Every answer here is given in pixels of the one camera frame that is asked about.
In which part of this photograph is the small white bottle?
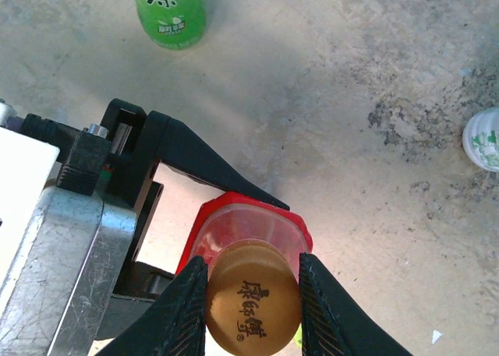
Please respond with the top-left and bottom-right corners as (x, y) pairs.
(462, 106), (499, 173)

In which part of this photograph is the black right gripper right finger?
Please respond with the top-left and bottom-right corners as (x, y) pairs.
(299, 253), (414, 356)

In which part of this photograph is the green tea bottle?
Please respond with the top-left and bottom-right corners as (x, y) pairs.
(132, 0), (207, 52)

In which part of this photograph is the orange bottle cap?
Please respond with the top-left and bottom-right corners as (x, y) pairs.
(205, 239), (303, 355)

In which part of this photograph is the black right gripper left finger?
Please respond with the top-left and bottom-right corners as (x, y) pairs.
(97, 256), (209, 356)

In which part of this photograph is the clear bottle with red label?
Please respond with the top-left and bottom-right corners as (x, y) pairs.
(175, 191), (314, 279)

